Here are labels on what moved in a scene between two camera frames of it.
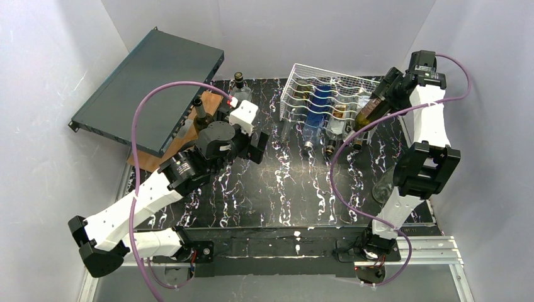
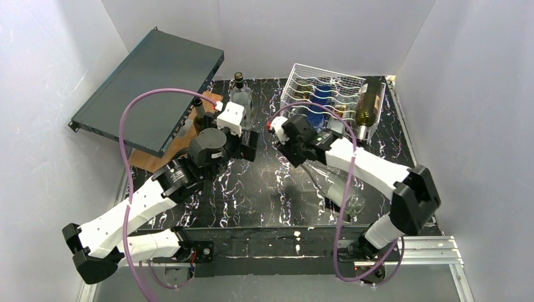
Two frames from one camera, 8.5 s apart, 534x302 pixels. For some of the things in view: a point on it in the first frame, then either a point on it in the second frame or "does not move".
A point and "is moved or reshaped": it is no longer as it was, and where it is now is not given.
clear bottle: x=382 y=190 -> x=343 y=190
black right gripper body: x=390 y=89 -> x=287 y=152
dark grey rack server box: x=162 y=58 does not move
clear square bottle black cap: x=241 y=92 does not move
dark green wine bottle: x=374 y=109 is moved or reshaped
